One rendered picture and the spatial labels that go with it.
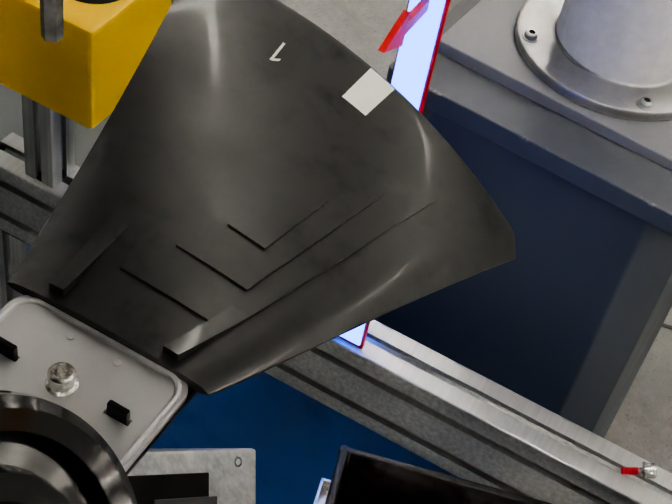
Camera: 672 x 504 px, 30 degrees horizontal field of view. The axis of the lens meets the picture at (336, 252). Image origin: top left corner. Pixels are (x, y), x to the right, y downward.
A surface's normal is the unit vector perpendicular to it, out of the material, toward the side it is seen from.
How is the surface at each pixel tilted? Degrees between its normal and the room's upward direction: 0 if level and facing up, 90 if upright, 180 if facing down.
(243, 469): 50
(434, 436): 90
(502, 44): 1
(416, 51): 90
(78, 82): 90
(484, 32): 1
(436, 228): 23
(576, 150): 0
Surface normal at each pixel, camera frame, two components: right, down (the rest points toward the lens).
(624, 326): 0.20, 0.73
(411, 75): -0.48, 0.59
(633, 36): -0.23, 0.68
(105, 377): 0.15, -0.68
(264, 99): 0.29, -0.54
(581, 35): -0.81, 0.34
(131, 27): 0.87, 0.43
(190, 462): 0.76, -0.10
